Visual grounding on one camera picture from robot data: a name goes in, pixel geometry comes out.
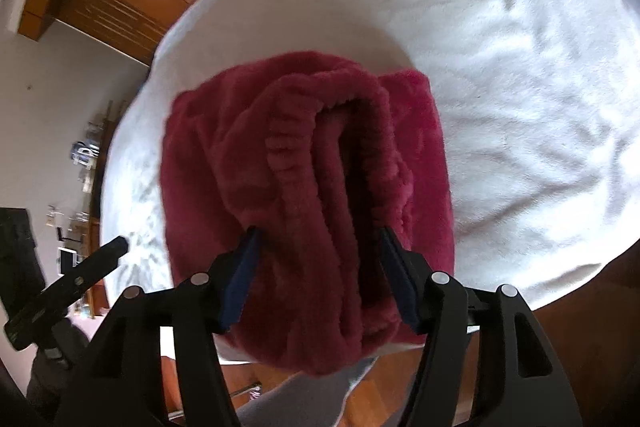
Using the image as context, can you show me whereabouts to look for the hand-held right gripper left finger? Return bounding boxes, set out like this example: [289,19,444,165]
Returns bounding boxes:
[52,227,263,427]

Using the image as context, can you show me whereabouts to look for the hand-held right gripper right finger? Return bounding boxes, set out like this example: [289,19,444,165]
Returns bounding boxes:
[376,227,583,427]

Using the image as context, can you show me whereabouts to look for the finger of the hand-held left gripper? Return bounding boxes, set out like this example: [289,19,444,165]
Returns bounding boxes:
[47,236,130,304]

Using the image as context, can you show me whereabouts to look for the pink fleece pants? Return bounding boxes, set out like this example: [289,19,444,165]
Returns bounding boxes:
[159,51,456,377]

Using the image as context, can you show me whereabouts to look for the person's left forearm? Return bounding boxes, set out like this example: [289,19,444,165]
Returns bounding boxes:
[22,322,98,427]

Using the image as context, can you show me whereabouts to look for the black flat screen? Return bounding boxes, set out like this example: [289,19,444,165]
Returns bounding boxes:
[0,207,45,308]

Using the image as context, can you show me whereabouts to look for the cluttered wooden desk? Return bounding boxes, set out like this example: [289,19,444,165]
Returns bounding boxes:
[44,99,128,308]

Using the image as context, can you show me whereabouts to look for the person's grey trouser leg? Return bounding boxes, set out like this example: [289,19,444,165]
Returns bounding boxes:
[235,354,379,427]

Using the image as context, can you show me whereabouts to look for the white duvet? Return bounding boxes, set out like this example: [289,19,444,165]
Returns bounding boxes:
[350,0,640,308]

